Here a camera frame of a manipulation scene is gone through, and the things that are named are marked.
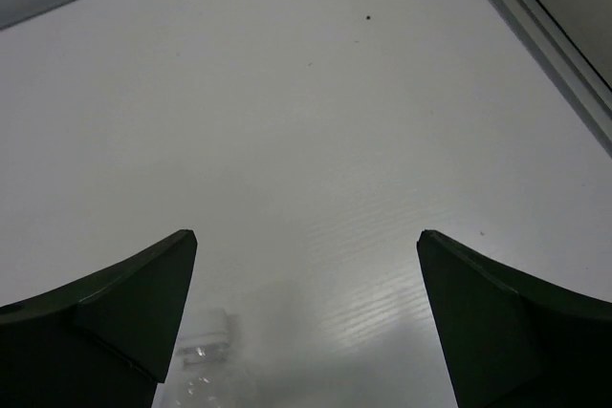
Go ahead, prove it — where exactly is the aluminium table edge rail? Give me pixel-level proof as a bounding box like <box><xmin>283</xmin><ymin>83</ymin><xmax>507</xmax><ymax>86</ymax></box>
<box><xmin>488</xmin><ymin>0</ymin><xmax>611</xmax><ymax>153</ymax></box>

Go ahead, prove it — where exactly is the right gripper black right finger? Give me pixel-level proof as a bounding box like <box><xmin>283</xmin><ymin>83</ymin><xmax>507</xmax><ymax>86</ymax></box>
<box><xmin>417</xmin><ymin>230</ymin><xmax>611</xmax><ymax>407</ymax></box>

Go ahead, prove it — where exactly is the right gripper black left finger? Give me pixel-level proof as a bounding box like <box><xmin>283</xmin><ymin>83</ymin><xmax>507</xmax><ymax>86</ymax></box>
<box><xmin>1</xmin><ymin>229</ymin><xmax>197</xmax><ymax>407</ymax></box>

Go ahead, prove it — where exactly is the clear unlabelled plastic bottle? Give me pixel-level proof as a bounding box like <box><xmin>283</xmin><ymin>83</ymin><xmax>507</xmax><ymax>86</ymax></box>
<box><xmin>153</xmin><ymin>308</ymin><xmax>250</xmax><ymax>407</ymax></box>

